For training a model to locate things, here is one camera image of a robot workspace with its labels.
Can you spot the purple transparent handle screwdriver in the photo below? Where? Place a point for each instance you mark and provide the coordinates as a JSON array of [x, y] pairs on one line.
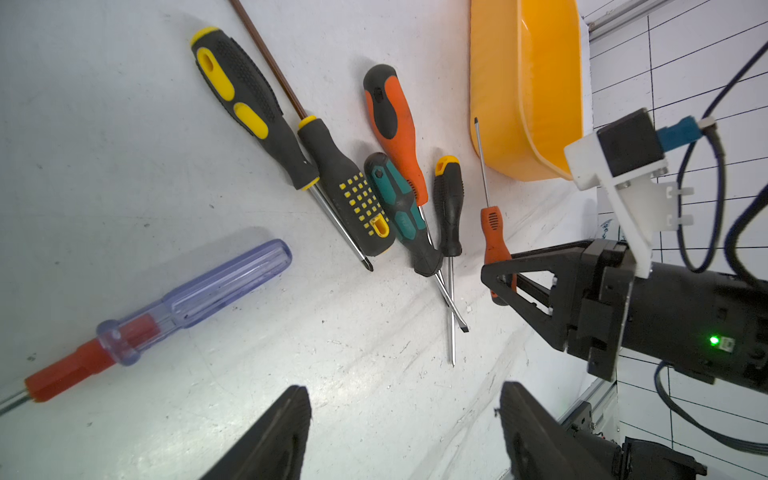
[[123, 341]]

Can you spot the green black screwdriver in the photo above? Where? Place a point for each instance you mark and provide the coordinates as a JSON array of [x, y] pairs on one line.
[[398, 201]]

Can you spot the slim black yellow-cap screwdriver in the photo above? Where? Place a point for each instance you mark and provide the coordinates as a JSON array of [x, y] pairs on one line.
[[448, 198]]

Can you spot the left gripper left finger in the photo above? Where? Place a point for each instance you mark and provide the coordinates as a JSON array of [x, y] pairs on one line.
[[274, 447]]

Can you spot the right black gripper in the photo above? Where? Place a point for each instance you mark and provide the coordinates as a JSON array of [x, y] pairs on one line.
[[587, 321]]

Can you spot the large black yellow screwdriver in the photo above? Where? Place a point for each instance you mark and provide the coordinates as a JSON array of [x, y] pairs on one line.
[[245, 94]]

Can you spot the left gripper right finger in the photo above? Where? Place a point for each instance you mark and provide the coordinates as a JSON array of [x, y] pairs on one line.
[[540, 448]]

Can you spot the black yellow dotted screwdriver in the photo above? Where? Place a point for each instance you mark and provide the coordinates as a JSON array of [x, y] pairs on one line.
[[342, 181]]

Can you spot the large orange black screwdriver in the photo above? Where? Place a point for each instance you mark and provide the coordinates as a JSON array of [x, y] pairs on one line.
[[393, 126]]

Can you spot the small orange black screwdriver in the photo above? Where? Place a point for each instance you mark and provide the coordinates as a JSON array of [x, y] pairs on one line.
[[491, 217]]

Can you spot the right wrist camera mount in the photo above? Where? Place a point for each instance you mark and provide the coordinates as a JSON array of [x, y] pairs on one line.
[[625, 158]]

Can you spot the yellow plastic storage box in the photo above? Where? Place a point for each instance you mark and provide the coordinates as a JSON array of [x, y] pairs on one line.
[[525, 86]]

